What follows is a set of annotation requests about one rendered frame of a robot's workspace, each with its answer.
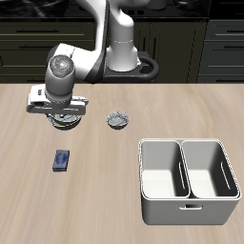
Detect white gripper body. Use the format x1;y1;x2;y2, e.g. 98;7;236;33
26;94;90;116

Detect grey bowl with yellow rim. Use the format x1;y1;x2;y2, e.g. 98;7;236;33
46;112;83;131

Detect small grey fluted dish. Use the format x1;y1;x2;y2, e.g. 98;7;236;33
105;111;131;130

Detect small dark blue box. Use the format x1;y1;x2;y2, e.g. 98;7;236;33
51;149;71;173

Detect dark kitchen cupboards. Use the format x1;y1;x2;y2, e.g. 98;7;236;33
0;18;208;85

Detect black kitchen countertop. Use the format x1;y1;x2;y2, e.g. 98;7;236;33
0;0;244;22

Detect white basket with two bins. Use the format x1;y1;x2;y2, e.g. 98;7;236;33
137;137;242;227

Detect grey kitchen drawer cabinet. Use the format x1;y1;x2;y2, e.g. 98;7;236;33
195;18;244;85

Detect flat black base plate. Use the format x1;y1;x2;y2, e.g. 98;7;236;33
102;51;160;81

